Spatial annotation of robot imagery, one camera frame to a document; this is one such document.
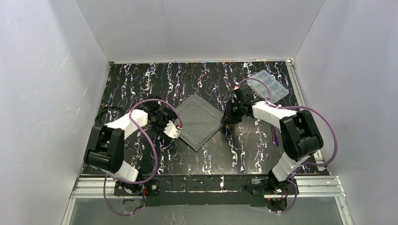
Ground grey fabric napkin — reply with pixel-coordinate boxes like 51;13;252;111
176;94;223;152

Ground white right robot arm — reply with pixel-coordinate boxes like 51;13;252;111
221;86;323;183

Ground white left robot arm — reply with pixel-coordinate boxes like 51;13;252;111
84;98;183;185

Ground clear plastic screw box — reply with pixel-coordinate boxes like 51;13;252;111
246;70;289;103

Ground purple metal spoon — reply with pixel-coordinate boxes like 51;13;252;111
270;125;279;147

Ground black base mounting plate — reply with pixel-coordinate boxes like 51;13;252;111
114;174;299;211

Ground upper black coiled cable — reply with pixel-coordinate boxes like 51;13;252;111
94;106;125;128

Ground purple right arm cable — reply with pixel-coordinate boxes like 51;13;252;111
234;77;338;215

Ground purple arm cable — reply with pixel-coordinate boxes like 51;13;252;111
103;98;184;217
234;77;338;215

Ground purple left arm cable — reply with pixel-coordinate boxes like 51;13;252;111
103;98;184;217

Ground aluminium front frame rail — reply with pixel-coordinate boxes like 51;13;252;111
71;175;345;198

